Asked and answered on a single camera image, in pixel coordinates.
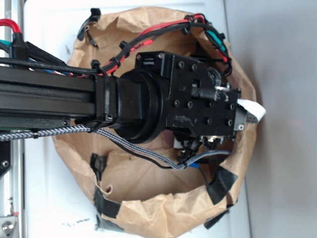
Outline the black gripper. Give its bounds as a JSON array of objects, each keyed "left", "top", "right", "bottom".
[{"left": 136, "top": 51, "right": 248, "bottom": 149}]

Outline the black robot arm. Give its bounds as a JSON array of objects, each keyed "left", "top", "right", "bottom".
[{"left": 0, "top": 51, "right": 247, "bottom": 144}]

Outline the white ribbon tag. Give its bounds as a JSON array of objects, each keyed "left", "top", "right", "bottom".
[{"left": 238, "top": 99, "right": 266, "bottom": 123}]

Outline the brown paper bag bin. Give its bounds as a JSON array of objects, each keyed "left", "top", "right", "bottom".
[{"left": 53, "top": 6, "right": 257, "bottom": 238}]

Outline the white tray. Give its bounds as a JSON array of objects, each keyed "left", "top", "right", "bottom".
[{"left": 24, "top": 0, "right": 250, "bottom": 238}]

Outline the red black cable bundle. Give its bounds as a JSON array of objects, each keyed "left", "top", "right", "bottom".
[{"left": 0, "top": 13, "right": 233, "bottom": 77}]

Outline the grey braided cable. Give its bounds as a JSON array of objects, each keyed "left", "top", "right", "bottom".
[{"left": 0, "top": 125, "right": 232, "bottom": 172}]

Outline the metal frame rail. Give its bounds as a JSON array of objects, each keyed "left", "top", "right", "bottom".
[{"left": 0, "top": 0, "right": 27, "bottom": 238}]

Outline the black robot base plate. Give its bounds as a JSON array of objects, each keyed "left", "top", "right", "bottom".
[{"left": 0, "top": 141, "right": 11, "bottom": 178}]

